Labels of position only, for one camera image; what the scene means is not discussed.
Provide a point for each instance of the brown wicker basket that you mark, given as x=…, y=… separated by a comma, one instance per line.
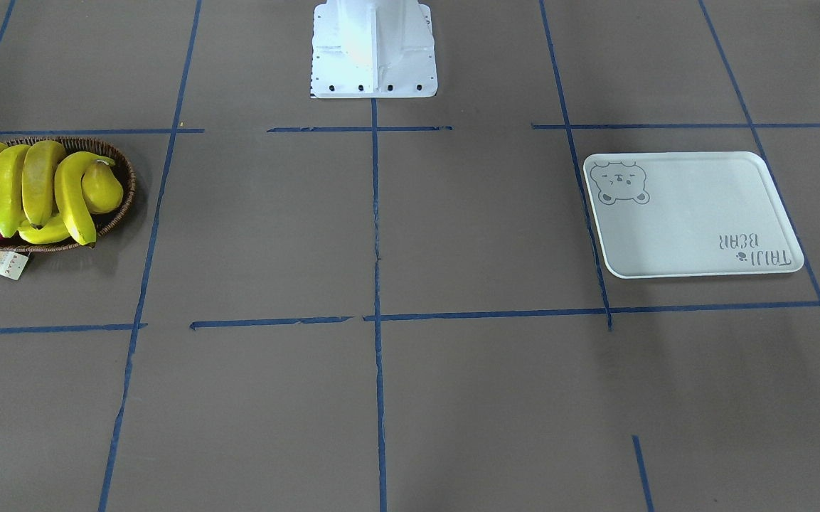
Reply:
x=104, y=223

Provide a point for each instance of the paper tag on basket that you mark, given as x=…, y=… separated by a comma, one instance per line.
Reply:
x=12, y=264

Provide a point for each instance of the white bear tray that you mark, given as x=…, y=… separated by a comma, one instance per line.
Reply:
x=689, y=214

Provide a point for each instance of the yellow star fruit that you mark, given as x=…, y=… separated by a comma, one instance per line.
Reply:
x=54, y=231

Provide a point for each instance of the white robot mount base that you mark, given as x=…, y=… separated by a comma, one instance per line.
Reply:
x=373, y=49

